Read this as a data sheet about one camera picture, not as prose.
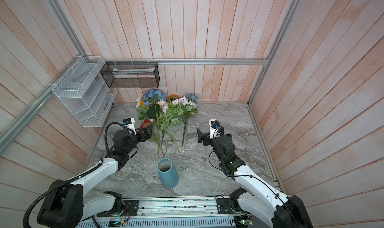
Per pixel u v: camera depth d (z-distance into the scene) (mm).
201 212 729
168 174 662
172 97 1181
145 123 999
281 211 404
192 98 1038
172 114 1010
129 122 742
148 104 1075
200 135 684
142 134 749
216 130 639
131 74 1036
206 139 674
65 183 425
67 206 404
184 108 1011
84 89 711
